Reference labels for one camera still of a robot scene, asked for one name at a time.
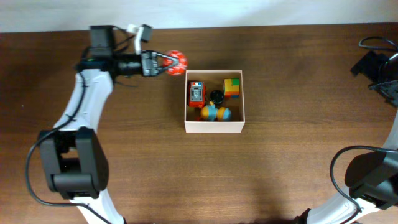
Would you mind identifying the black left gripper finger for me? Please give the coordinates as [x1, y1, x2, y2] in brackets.
[154, 52, 179, 66]
[154, 65, 180, 75]

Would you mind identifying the red ball with white letters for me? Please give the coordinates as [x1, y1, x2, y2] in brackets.
[163, 50, 188, 76]

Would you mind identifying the red toy fire truck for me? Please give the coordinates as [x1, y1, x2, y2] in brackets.
[188, 81, 206, 108]

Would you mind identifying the black round cap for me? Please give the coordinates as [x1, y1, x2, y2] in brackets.
[210, 90, 224, 105]

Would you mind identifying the colourful puzzle cube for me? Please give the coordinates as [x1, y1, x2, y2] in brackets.
[223, 78, 240, 99]

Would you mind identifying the blue orange toy figure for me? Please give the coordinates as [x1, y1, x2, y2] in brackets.
[196, 102, 232, 122]

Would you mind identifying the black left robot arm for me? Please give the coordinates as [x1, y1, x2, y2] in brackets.
[36, 49, 187, 223]

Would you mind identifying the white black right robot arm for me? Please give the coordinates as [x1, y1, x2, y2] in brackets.
[294, 51, 397, 224]

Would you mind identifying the beige cardboard box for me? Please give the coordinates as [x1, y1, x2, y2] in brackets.
[184, 70, 245, 133]

